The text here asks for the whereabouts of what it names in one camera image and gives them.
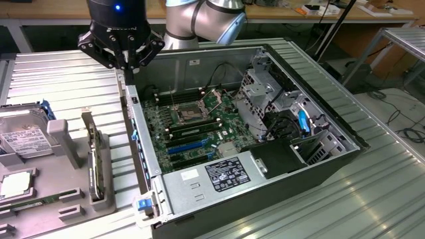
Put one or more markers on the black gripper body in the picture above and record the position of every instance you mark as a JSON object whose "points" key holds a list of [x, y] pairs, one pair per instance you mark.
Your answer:
{"points": [[116, 20]]}

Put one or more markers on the green graphics card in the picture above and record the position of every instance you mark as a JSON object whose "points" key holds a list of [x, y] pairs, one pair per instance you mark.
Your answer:
{"points": [[94, 154]]}

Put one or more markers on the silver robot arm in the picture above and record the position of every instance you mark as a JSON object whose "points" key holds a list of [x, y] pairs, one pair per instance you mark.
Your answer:
{"points": [[185, 20]]}

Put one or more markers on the white case sticker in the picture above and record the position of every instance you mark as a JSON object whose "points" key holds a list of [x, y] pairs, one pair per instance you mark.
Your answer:
{"points": [[194, 62]]}

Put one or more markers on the RAM slot with white clips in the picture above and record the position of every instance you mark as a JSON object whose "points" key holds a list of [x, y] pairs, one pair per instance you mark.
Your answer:
{"points": [[170, 136], [177, 91], [165, 129], [178, 96]]}

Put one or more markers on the thin metal locking lever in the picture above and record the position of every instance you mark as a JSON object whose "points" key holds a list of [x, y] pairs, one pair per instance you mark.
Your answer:
{"points": [[172, 98]]}

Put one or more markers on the metal socket cover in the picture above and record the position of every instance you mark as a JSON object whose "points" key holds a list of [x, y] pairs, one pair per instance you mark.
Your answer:
{"points": [[215, 95]]}

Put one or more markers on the CPU socket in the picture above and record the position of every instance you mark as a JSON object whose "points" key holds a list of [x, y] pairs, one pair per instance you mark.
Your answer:
{"points": [[189, 114]]}

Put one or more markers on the blue disk caddy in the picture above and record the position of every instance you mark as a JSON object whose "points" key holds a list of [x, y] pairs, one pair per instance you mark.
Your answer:
{"points": [[48, 110]]}

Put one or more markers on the green RAM stick in slot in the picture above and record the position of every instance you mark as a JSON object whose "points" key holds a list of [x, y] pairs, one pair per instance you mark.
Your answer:
{"points": [[193, 131]]}

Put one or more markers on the green motherboard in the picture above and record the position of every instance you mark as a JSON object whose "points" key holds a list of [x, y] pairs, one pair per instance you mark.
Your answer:
{"points": [[153, 139]]}

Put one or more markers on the silver metal disk bay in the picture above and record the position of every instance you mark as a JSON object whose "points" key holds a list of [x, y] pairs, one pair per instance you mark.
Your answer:
{"points": [[258, 92]]}

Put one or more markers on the long black expansion slot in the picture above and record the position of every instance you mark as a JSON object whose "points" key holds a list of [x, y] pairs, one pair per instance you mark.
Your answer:
{"points": [[189, 161], [183, 142]]}

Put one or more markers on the blue expansion slot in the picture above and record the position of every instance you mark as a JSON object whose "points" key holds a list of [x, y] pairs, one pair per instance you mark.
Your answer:
{"points": [[185, 148]]}

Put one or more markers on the wooden desk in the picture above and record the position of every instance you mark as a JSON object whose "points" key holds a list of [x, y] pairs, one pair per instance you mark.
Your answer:
{"points": [[275, 13]]}

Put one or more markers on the silver hard disk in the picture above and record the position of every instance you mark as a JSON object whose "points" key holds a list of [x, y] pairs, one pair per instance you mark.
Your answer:
{"points": [[22, 139]]}

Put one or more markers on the short black expansion slot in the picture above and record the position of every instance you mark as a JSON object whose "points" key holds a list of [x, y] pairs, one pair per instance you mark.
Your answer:
{"points": [[175, 157]]}

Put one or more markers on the silver finned heatsink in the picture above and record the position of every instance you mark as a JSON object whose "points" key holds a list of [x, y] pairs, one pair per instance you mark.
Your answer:
{"points": [[229, 149]]}

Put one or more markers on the grey parts rack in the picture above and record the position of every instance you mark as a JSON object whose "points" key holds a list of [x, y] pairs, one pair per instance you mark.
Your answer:
{"points": [[65, 174]]}

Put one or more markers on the small black desk device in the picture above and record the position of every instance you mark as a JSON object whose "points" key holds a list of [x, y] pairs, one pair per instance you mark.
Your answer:
{"points": [[311, 7]]}

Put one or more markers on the orange and white box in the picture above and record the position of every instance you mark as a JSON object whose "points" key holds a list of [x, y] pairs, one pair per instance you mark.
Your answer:
{"points": [[326, 12]]}

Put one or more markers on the black stand pole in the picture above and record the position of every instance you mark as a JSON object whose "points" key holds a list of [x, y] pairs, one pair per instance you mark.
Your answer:
{"points": [[334, 27]]}

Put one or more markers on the black plastic shroud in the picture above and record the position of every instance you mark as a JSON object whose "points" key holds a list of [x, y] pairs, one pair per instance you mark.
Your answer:
{"points": [[275, 159]]}

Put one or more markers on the silver CPU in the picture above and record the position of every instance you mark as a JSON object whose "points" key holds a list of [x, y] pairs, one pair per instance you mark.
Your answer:
{"points": [[14, 184]]}

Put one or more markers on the grey power supply unit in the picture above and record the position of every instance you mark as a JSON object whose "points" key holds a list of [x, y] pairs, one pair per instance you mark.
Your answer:
{"points": [[185, 199]]}

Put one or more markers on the black floor box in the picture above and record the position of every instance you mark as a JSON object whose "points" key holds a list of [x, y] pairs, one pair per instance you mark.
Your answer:
{"points": [[351, 72]]}

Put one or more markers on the green RAM stick on rack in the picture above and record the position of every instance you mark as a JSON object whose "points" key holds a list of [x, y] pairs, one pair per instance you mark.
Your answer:
{"points": [[49, 199]]}

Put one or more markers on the blue case latch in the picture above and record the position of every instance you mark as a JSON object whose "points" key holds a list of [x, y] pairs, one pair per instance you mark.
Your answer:
{"points": [[144, 204]]}

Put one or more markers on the silver slotted card guide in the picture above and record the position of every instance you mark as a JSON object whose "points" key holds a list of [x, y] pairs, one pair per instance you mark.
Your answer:
{"points": [[318, 149]]}

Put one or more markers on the flat white box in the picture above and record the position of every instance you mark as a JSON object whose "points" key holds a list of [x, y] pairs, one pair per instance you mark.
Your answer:
{"points": [[374, 10]]}

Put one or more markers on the black open PC case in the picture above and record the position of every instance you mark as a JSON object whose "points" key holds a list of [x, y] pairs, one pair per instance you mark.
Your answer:
{"points": [[298, 189]]}

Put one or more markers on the black intrusion switch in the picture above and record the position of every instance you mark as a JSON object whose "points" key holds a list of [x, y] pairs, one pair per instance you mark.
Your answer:
{"points": [[134, 100]]}

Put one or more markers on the small blue wall tab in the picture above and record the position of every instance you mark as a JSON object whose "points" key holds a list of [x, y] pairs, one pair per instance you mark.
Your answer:
{"points": [[134, 135]]}

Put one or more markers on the aluminium frame table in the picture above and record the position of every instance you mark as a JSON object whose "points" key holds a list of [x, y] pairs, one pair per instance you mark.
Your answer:
{"points": [[407, 39]]}

